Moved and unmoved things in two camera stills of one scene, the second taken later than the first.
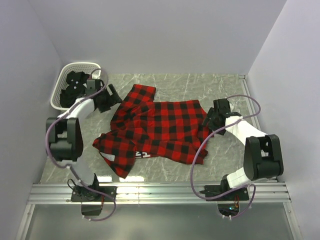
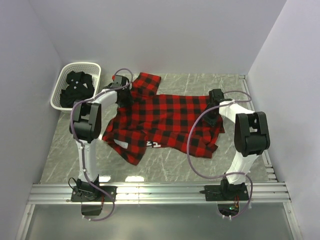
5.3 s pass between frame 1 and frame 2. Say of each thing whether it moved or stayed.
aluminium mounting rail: stayed
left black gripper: moved
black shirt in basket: stayed
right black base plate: stayed
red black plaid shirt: moved
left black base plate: stayed
